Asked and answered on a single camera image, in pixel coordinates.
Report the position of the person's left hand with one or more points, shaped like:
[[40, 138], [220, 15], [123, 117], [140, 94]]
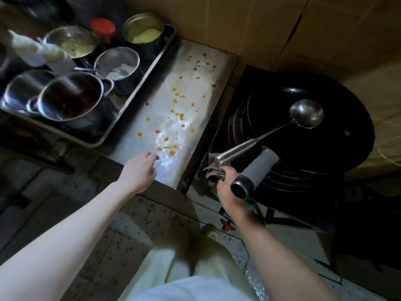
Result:
[[139, 173]]

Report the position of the person's right hand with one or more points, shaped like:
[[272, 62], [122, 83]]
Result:
[[225, 191]]

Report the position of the dark grey rag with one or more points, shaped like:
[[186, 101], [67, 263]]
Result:
[[213, 175]]

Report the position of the person's left forearm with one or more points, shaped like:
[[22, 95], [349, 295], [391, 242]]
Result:
[[62, 247]]

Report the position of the person's right forearm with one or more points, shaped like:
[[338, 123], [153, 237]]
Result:
[[282, 266]]

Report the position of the dark steel countertop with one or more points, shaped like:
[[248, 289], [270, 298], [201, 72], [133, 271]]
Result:
[[141, 147]]

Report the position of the person's light shoe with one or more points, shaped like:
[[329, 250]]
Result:
[[212, 235]]

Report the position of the person's white shirt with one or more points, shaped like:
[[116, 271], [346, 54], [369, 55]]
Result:
[[188, 289]]

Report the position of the steel tray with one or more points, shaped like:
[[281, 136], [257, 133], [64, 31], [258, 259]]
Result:
[[131, 90]]

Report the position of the steel pot with oil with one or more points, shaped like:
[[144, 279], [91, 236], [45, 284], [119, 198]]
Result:
[[69, 100]]

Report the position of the black metal stove stand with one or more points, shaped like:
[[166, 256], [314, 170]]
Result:
[[238, 87]]

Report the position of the black wok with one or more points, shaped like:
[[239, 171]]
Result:
[[329, 153]]

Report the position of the steel ladle with round scoop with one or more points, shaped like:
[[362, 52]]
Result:
[[307, 113]]

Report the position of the small steel spoon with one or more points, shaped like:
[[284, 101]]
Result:
[[94, 70]]

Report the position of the steel cup with white powder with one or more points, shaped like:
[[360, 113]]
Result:
[[119, 59]]

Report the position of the steel bowl with yellow powder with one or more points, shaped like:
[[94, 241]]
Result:
[[144, 34]]

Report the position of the clear squeeze bottle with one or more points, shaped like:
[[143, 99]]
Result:
[[58, 57], [26, 48]]

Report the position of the small steel cup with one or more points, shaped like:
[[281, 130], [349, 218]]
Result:
[[75, 46]]

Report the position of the wide steel seasoning bowl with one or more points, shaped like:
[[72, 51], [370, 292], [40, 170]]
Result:
[[22, 90]]

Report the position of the small dark bottle red cap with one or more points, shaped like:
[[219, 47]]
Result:
[[103, 28]]

